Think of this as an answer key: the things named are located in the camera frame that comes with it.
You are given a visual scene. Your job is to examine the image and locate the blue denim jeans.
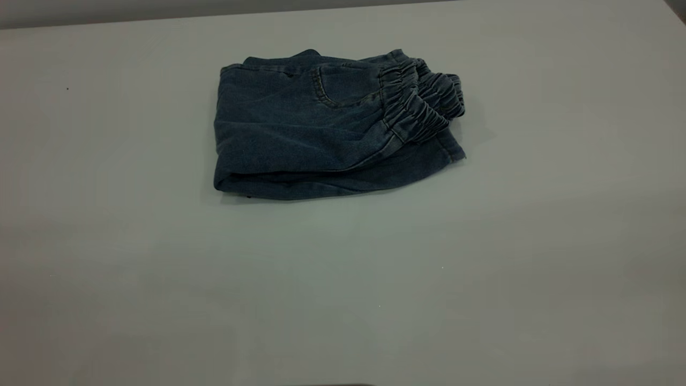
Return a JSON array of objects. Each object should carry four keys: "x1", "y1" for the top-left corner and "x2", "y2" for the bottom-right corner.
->
[{"x1": 213, "y1": 48, "x2": 467, "y2": 202}]

